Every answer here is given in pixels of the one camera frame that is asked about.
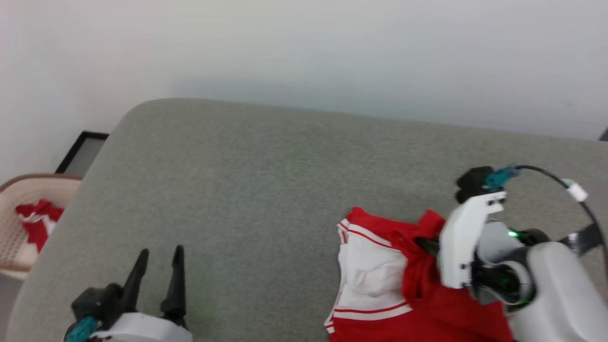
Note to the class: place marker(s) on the red and white jersey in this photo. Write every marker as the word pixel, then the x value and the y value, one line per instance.
pixel 380 280

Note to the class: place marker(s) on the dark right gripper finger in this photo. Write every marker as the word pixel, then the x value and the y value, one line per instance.
pixel 427 246

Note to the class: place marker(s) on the beige plastic laundry basket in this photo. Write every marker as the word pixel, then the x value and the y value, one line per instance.
pixel 14 247

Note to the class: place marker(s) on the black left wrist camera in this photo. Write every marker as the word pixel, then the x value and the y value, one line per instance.
pixel 97 301

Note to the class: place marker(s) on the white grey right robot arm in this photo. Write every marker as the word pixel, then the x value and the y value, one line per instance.
pixel 555 294

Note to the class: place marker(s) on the grey fabric sofa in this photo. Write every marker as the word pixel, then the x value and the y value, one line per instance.
pixel 237 199

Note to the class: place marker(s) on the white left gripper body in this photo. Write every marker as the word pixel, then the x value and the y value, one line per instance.
pixel 142 328

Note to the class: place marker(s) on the red white garment in basket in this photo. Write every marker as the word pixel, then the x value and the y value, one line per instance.
pixel 38 221

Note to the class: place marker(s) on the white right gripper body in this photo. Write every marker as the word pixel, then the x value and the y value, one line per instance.
pixel 463 242

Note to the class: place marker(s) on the black rectangular frame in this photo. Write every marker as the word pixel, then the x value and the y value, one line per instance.
pixel 66 159

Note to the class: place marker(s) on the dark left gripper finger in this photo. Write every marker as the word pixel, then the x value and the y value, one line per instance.
pixel 175 289
pixel 135 278

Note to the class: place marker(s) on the grey metal bar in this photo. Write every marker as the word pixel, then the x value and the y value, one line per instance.
pixel 604 134

